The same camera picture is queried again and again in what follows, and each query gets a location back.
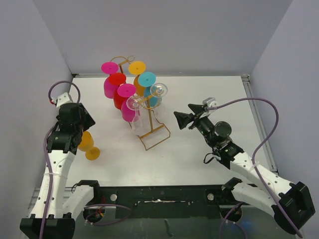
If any gold wire wine glass rack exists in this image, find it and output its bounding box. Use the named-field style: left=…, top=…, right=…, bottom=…
left=110, top=55, right=171, bottom=151

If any teal plastic wine glass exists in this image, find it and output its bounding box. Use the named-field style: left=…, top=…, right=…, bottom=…
left=138, top=72, right=156, bottom=108

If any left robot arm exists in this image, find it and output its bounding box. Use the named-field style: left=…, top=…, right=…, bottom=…
left=20, top=103, right=102, bottom=239

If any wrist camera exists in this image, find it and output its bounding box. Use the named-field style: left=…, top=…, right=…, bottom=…
left=50, top=92, right=73, bottom=108
left=200, top=97, right=217, bottom=118

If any clear wine glass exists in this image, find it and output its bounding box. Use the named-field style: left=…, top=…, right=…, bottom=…
left=150, top=83, right=168, bottom=118
left=126, top=95, right=145, bottom=136

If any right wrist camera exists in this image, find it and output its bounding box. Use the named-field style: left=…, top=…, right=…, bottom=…
left=200, top=97, right=217, bottom=118

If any pink plastic wine glass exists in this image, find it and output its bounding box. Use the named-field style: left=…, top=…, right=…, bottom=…
left=101, top=61, right=119, bottom=99
left=117, top=83, right=137, bottom=122

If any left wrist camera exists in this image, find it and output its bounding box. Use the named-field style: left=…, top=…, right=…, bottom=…
left=50, top=92, right=73, bottom=108

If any orange plastic wine glass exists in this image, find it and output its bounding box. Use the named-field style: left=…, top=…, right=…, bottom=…
left=128, top=61, right=146, bottom=96
left=78, top=131, right=100, bottom=161

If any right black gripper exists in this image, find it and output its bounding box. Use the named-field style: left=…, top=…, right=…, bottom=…
left=174, top=104, right=218, bottom=147

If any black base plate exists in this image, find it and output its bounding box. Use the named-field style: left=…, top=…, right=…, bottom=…
left=90, top=185, right=237, bottom=219

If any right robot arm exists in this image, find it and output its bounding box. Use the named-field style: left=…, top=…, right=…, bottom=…
left=173, top=104, right=316, bottom=235

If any red plastic wine glass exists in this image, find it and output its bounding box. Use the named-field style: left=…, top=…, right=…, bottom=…
left=109, top=73, right=126, bottom=110

